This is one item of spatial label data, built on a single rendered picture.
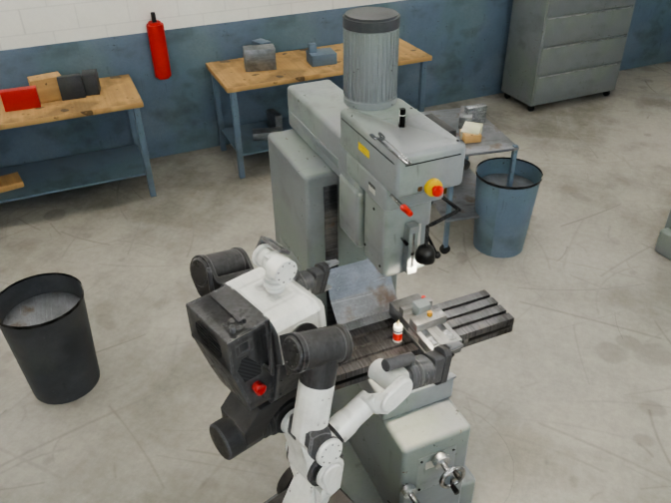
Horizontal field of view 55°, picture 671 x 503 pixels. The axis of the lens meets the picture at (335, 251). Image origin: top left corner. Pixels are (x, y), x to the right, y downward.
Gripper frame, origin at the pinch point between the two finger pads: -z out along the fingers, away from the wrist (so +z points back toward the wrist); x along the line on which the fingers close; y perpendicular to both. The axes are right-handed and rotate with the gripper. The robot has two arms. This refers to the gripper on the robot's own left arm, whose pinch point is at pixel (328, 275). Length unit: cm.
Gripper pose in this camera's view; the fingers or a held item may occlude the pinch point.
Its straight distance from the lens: 223.7
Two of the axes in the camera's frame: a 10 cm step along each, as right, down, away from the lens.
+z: -6.8, 1.9, -7.1
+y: -7.0, -4.8, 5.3
